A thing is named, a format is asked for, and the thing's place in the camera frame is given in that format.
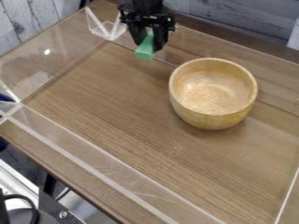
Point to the green rectangular block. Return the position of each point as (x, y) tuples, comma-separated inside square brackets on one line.
[(145, 52)]

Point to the clear acrylic tray enclosure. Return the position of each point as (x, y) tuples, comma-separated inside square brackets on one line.
[(91, 118)]

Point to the black metal bracket with screw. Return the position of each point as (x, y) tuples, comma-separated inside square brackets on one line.
[(54, 213)]

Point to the brown wooden bowl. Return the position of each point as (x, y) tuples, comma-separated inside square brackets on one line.
[(213, 93)]

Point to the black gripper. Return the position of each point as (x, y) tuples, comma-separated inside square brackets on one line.
[(147, 13)]

